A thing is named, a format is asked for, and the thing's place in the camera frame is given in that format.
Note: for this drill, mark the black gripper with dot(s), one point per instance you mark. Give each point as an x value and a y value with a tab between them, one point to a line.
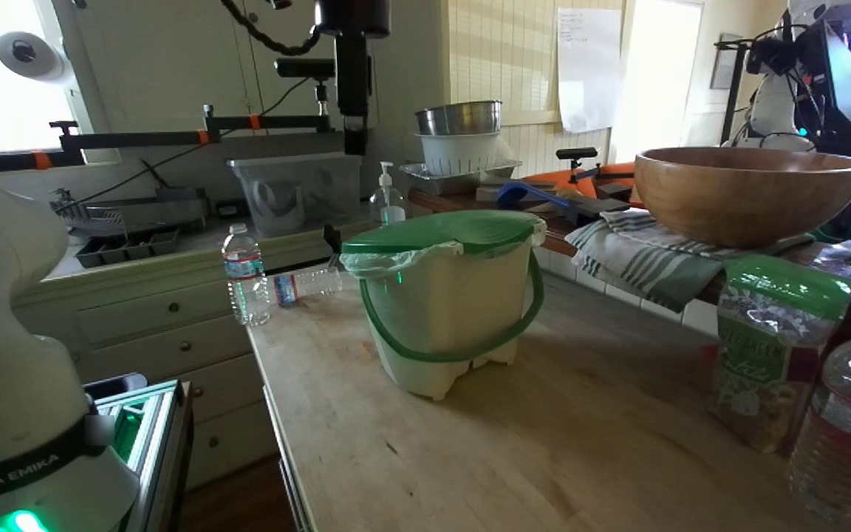
352	30

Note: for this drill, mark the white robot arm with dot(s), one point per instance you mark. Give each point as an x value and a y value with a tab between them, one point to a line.
14	373

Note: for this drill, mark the white plastic bin body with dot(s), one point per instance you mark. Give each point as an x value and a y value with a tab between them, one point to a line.
444	315

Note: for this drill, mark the clear soap pump dispenser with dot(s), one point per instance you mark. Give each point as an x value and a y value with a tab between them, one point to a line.
388	203

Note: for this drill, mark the clear plastic storage tub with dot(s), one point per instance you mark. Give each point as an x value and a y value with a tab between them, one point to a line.
298	192

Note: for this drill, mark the metal mixing bowl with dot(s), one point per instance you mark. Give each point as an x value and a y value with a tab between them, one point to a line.
459	120

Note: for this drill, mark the white plastic container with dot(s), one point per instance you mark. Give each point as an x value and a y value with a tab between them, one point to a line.
466	154

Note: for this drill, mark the black table clamp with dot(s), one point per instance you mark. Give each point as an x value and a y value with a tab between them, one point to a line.
333	243

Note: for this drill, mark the pale green liner bag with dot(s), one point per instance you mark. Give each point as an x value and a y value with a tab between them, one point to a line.
382	262

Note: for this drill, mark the clear bottle red blue label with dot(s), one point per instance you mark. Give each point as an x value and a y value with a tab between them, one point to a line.
313	286

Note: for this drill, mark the small clear water bottle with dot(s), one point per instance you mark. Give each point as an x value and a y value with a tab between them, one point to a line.
248	281

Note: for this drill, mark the blue cloth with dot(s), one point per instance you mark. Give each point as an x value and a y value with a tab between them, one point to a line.
533	195

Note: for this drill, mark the long black orange bar clamp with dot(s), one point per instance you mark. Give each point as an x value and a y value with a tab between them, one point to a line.
150	130

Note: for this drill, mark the white paper sheet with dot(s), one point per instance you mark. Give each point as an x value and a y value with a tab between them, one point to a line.
589	68

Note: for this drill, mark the dark metal tray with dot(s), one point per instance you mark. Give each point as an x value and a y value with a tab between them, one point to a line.
146	249

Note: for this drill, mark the orange tool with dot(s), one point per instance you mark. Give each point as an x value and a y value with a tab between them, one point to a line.
592	181

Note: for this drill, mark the white drawer cabinet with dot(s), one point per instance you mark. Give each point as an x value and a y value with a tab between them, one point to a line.
150	334

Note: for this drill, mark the white printed paper sack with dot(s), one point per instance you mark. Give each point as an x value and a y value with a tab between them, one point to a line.
642	257

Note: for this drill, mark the white green open crate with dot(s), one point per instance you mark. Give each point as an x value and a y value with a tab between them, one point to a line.
146	432

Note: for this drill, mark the large wooden bowl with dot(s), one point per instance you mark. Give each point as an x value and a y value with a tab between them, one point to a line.
745	195

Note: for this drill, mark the green clear food bag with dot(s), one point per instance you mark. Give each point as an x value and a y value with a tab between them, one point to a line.
771	345

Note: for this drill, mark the large clear water bottle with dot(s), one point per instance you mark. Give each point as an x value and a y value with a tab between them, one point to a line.
849	432

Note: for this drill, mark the black camera on stand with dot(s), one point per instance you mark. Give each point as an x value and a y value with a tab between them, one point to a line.
302	68

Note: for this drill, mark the round white wall fixture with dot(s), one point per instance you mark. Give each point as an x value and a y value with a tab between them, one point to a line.
27	54

